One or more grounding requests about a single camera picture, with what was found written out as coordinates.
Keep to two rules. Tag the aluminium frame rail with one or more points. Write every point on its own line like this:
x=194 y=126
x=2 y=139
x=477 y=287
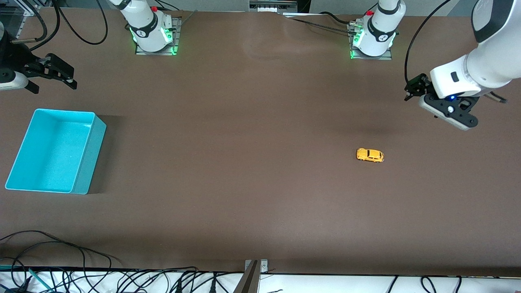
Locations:
x=28 y=10

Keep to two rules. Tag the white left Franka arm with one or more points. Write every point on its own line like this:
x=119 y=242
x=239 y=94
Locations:
x=484 y=69

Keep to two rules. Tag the turquoise plastic bin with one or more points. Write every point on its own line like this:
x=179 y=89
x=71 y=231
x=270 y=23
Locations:
x=53 y=150

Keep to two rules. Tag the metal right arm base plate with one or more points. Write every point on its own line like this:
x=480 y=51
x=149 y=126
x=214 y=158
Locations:
x=176 y=36

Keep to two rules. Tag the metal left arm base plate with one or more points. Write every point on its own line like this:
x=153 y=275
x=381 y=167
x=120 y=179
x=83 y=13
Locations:
x=386 y=57

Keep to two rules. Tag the black plug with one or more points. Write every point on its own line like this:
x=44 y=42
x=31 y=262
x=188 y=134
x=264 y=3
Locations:
x=212 y=287
x=179 y=287

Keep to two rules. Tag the yellow beetle toy car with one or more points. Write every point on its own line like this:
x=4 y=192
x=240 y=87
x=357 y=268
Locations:
x=369 y=155

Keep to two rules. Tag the metal camera stand bracket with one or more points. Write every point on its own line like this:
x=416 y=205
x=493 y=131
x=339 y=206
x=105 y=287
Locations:
x=253 y=280

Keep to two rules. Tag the white power strip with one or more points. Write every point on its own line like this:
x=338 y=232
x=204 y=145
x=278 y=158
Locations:
x=272 y=6

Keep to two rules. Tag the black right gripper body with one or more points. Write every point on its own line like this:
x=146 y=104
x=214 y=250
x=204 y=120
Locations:
x=16 y=57

